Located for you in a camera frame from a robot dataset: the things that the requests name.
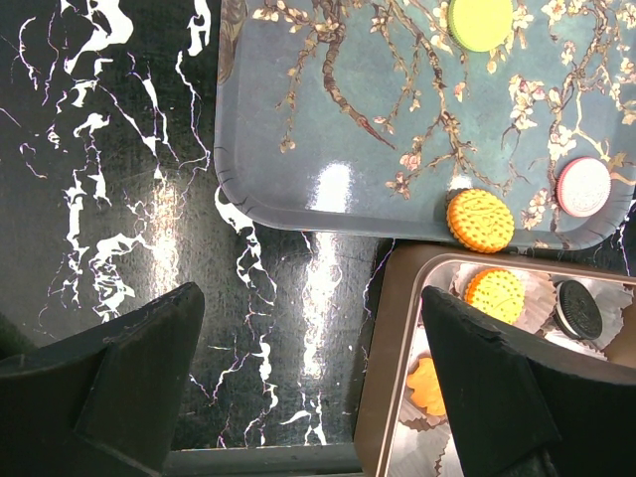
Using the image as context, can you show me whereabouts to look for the orange cookie at tray edge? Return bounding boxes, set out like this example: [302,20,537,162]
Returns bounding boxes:
[446,189,515,253]

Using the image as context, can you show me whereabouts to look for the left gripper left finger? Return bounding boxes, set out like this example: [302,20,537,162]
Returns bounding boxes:
[1,282,205,476]

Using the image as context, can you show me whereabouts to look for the pink round cookie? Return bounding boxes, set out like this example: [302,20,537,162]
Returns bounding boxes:
[556,157,611,218]

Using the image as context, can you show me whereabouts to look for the metal cookie tin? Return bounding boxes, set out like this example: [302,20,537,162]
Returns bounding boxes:
[354,244,635,476]

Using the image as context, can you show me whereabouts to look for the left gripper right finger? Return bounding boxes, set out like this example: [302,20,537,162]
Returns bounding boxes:
[421,286,635,476]

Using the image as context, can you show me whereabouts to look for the green round cookie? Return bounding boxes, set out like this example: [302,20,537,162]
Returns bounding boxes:
[447,0,513,53]

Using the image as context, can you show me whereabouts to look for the black sandwich cookie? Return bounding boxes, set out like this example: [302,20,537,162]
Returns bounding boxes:
[553,280,603,341]

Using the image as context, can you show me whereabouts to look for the floral blue serving tray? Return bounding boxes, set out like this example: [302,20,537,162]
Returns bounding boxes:
[215,1,635,249]

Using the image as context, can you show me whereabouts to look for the round orange cookie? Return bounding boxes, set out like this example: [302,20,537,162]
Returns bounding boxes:
[464,268,525,325]

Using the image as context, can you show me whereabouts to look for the orange flower cookie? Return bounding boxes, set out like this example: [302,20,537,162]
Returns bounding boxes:
[406,357,446,416]

